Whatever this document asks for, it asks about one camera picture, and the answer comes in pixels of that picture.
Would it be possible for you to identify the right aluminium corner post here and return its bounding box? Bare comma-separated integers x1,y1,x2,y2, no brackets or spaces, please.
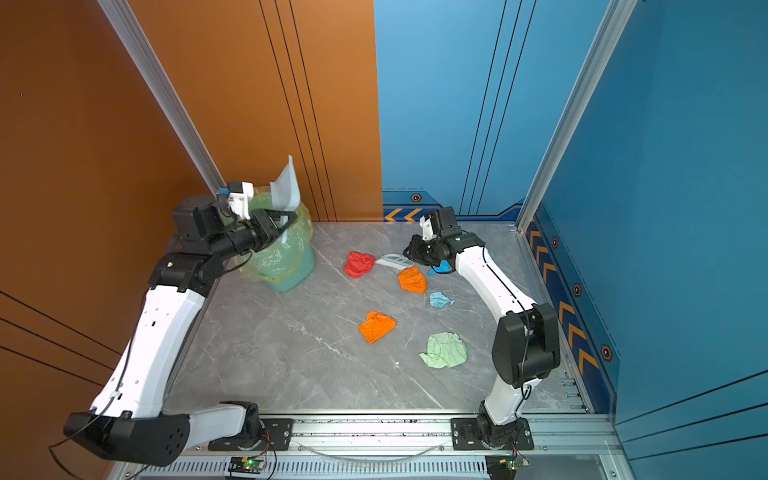
516,0,637,234

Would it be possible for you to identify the right circuit board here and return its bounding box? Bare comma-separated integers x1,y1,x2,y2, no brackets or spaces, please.
485,456,529,480

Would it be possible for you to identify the aluminium frame rail front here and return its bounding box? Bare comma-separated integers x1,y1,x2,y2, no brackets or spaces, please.
109,412,634,479

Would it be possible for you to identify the teal dustpan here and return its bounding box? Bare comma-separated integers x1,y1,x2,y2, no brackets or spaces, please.
270,155,301,211

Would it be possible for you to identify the red crumpled paper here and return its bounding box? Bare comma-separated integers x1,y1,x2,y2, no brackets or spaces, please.
344,252,376,279

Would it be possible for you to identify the large green crumpled paper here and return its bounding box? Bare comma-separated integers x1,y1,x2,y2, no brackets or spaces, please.
419,332,468,369

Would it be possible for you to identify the aluminium corner post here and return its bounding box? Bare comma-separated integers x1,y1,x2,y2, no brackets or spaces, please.
97,0,225,194
516,0,637,234

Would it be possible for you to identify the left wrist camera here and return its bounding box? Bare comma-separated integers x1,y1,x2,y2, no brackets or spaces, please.
218,182,255,220

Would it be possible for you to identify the orange crumpled paper near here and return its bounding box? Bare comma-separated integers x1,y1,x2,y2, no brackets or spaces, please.
358,311,397,344

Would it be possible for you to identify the green trash bin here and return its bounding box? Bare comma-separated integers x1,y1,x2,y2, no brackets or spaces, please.
242,191,317,293

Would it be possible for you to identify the blue paper scrap far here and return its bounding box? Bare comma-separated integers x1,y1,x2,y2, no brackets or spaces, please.
428,260,454,275

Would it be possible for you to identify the left circuit board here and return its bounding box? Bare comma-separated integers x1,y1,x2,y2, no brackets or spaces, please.
227,456,269,478

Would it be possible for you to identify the left aluminium corner post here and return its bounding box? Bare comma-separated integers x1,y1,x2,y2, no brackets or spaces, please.
97,0,225,194

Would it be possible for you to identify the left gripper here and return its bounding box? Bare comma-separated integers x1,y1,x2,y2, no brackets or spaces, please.
208,209,295,266

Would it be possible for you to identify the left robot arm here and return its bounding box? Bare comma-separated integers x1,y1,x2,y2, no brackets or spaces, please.
63,192,297,466

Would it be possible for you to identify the circuit board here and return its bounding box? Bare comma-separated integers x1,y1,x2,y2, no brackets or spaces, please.
227,456,269,478
485,456,529,480

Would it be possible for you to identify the light blue paper scrap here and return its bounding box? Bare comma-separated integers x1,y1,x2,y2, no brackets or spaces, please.
429,292,455,309

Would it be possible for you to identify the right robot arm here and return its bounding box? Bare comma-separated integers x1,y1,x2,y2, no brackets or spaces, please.
403,231,561,451

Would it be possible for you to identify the orange crumpled paper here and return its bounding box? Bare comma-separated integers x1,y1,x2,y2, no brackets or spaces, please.
398,266,428,295
358,311,397,344

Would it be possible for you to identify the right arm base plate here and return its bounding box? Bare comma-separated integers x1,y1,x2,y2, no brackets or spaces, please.
450,415,535,451

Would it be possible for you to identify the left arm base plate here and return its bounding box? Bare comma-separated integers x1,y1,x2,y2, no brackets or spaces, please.
207,418,294,453

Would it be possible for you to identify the orange crumpled paper far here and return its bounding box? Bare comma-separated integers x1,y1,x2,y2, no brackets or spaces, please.
398,266,428,295

